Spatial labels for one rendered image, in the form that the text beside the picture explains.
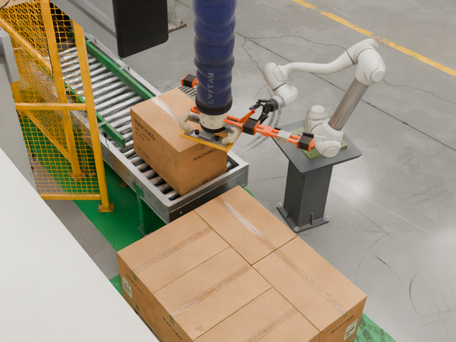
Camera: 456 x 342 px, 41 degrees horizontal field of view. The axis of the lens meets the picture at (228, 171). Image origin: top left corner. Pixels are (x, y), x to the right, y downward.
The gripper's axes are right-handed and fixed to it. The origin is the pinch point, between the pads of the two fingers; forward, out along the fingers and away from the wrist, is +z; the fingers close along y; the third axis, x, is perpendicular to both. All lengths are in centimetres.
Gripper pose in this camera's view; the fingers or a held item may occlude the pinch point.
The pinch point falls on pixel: (251, 117)
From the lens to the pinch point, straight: 381.6
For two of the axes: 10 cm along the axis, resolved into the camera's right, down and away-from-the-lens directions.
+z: -7.1, 4.6, -5.3
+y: -0.3, 7.4, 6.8
